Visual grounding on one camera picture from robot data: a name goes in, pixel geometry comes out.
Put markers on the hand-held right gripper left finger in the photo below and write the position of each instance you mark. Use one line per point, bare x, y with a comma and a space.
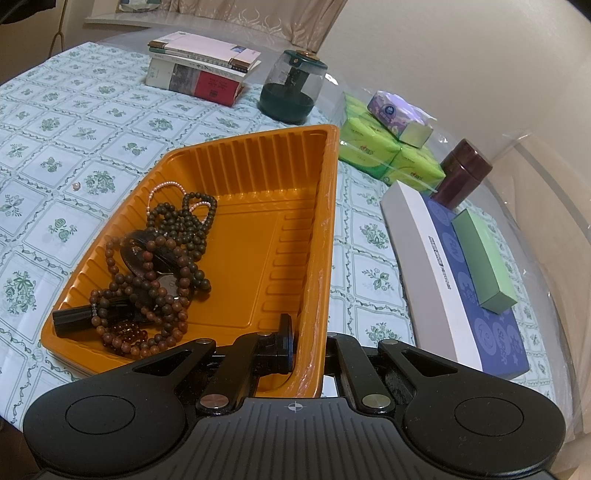
285, 346

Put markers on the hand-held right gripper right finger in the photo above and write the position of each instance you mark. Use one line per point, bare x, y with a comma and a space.
346, 357

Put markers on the orange plastic tray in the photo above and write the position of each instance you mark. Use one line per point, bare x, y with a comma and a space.
249, 240

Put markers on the black wrist band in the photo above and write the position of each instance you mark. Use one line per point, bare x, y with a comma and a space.
134, 258

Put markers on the black cylindrical tube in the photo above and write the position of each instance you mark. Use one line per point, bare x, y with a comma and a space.
74, 318

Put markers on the white and blue flat box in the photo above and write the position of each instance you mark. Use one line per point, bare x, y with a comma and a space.
427, 267

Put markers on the long green box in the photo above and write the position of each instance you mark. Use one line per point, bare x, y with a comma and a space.
487, 263

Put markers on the bundle of green tissue packs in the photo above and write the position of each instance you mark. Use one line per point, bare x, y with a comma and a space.
371, 150

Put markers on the dark brown canister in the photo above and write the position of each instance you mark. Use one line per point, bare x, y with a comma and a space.
461, 175

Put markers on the purple tissue pack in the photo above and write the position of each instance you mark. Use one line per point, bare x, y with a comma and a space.
392, 113

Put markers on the dark green glass jar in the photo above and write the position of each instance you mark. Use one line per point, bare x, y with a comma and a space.
290, 94

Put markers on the thick white red book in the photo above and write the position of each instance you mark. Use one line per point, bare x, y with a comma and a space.
207, 85

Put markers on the small brown edged book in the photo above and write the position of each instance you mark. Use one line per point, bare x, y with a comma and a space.
245, 59

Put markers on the thin white book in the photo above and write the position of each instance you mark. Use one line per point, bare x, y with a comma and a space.
198, 63

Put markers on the pink cover book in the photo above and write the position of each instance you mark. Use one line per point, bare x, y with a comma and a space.
194, 46

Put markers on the beige curtain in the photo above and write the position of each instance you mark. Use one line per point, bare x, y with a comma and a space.
240, 18

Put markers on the white plastic bag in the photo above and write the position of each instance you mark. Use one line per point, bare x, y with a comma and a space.
138, 4

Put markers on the thin brown coat stand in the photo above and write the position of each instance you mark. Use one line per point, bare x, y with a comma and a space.
58, 27

